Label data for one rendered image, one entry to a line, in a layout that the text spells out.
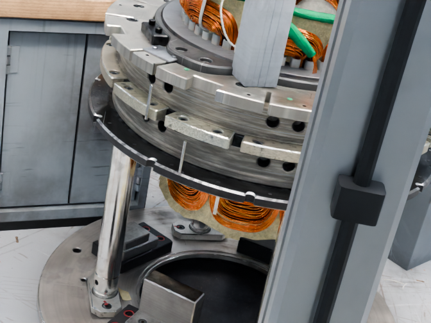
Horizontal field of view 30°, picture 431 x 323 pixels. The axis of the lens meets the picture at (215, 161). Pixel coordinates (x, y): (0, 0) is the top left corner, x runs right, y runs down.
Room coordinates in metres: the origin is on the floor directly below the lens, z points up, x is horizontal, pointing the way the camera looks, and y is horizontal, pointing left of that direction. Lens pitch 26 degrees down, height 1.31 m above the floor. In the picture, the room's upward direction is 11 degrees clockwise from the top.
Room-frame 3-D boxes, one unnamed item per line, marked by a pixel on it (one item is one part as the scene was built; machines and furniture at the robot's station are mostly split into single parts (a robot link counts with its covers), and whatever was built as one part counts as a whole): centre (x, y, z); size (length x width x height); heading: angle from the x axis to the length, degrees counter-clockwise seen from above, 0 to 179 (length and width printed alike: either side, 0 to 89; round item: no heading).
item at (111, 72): (0.68, 0.10, 1.06); 0.09 x 0.04 x 0.01; 26
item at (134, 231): (0.76, 0.08, 0.83); 0.05 x 0.04 x 0.02; 144
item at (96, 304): (0.67, 0.09, 0.81); 0.07 x 0.03 x 0.01; 18
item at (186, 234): (0.83, 0.00, 0.81); 0.07 x 0.03 x 0.01; 108
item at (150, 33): (0.65, 0.07, 1.10); 0.03 x 0.01 x 0.01; 25
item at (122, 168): (0.67, 0.09, 0.91); 0.02 x 0.02 x 0.21
